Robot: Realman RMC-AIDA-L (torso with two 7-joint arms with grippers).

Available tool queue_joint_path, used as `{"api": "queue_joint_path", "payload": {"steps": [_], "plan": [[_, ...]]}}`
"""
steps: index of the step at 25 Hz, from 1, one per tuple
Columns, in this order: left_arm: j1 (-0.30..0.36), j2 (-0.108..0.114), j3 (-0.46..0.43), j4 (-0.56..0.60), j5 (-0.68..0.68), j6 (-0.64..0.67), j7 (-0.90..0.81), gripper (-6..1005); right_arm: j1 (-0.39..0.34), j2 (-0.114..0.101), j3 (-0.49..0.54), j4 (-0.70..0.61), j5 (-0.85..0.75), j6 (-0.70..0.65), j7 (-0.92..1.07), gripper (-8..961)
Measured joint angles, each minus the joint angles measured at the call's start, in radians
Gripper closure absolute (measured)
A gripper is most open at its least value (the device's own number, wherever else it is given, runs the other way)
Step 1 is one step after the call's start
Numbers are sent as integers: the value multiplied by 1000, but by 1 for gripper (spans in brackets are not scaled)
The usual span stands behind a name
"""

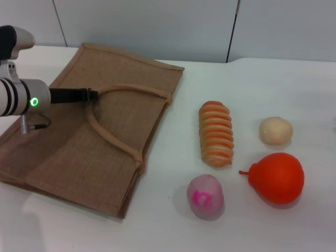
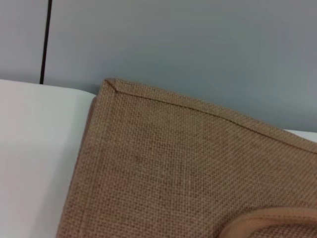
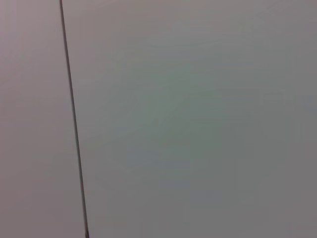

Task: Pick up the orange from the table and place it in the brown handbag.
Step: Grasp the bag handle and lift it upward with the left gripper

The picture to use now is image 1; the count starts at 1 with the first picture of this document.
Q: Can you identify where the brown jute handbag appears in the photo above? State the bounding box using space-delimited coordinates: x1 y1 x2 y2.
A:
0 43 185 219

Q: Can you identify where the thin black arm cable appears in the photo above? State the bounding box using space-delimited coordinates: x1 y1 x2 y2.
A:
27 115 52 130

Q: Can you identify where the orange striped toy bread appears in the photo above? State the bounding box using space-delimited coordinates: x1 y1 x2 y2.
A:
198 100 234 168

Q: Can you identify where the orange pear-shaped toy fruit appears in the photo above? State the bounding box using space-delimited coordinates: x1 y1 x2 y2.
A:
238 152 306 206

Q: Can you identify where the pink toy peach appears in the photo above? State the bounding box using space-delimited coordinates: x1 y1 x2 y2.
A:
186 174 226 221

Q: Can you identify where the silver metal connector plug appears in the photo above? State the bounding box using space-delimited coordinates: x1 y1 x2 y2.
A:
20 113 29 135

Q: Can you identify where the beige round toy bun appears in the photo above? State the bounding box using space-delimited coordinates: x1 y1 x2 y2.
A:
259 116 293 145

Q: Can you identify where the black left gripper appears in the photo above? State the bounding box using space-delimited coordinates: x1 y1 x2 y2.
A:
49 88 100 104

